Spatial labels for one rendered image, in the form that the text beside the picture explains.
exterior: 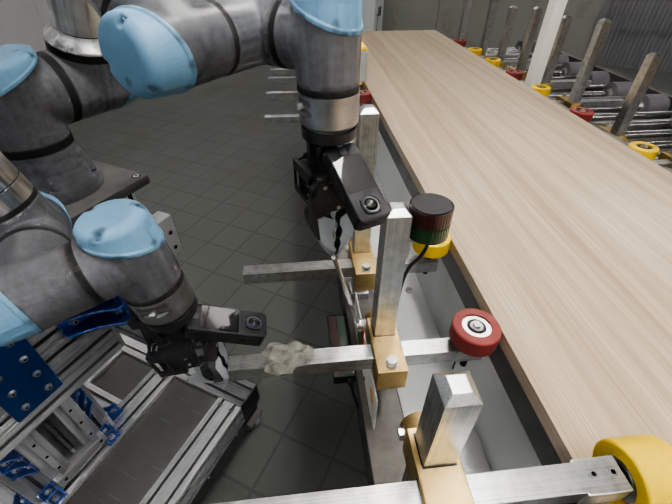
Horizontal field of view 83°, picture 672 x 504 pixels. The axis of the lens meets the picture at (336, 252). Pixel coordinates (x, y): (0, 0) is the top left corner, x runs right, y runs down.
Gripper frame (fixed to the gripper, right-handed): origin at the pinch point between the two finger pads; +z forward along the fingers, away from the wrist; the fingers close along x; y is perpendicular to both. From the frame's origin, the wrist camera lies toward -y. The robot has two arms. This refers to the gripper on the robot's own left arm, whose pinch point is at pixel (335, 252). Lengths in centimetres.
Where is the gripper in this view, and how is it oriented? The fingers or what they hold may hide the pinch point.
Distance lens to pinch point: 59.8
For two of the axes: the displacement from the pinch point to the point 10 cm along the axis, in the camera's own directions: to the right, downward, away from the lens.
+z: 0.0, 7.5, 6.6
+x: -9.0, 2.9, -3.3
